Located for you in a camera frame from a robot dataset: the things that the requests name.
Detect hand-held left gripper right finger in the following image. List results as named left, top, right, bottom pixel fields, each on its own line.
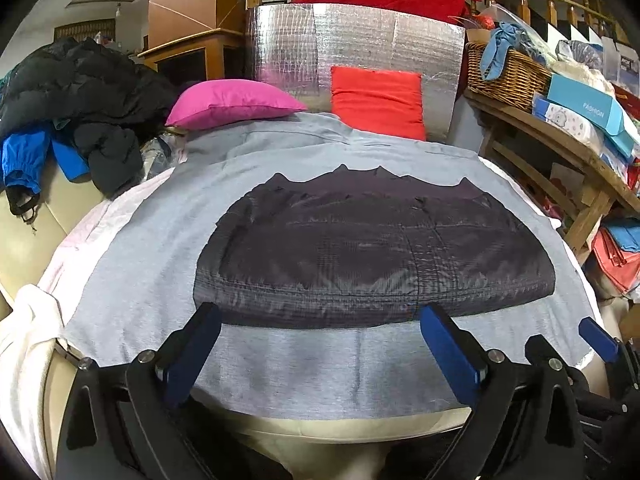
left=419, top=304, right=586, bottom=480

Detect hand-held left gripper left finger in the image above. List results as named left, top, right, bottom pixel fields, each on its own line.
left=55, top=301, right=223, bottom=480

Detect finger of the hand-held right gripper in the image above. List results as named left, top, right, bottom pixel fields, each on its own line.
left=522, top=334, right=553, bottom=366
left=578, top=317, right=623, bottom=376

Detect dark quilted jacket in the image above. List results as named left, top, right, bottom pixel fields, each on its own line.
left=192, top=164, right=558, bottom=331

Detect red bags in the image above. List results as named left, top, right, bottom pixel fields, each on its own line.
left=592, top=225, right=640, bottom=296

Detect grey blanket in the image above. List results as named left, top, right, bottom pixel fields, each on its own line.
left=62, top=112, right=603, bottom=418

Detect pale pink bedsheet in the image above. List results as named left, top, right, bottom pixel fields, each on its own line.
left=0, top=167, right=176, bottom=480

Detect white printed paper bag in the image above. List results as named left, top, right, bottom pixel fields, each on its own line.
left=547, top=162, right=586, bottom=211

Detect wooden table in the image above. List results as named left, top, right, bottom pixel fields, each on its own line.
left=465, top=90, right=640, bottom=266

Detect clear plastic bag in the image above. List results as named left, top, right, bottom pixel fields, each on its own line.
left=142, top=132, right=188, bottom=181

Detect white printed box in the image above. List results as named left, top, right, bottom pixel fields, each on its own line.
left=531, top=92, right=626, bottom=161

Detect teal cardboard box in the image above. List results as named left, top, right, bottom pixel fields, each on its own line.
left=545, top=73, right=640, bottom=148

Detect pink pillow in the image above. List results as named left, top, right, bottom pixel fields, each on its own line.
left=165, top=80, right=308, bottom=131

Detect blue garment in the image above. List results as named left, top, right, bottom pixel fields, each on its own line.
left=0, top=125, right=91, bottom=196

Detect wicker basket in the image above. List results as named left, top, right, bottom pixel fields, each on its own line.
left=465, top=42, right=553, bottom=113

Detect red cushion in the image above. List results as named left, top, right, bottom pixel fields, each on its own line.
left=330, top=66, right=427, bottom=142

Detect white cloth bundle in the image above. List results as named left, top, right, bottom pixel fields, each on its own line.
left=547, top=55, right=616, bottom=91

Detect black puffer jacket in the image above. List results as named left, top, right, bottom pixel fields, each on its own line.
left=0, top=37, right=173, bottom=198

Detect light blue cloth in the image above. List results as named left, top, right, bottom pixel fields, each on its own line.
left=480, top=22, right=526, bottom=81

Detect silver foil insulation mat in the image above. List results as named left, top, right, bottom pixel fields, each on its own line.
left=245, top=2, right=466, bottom=143

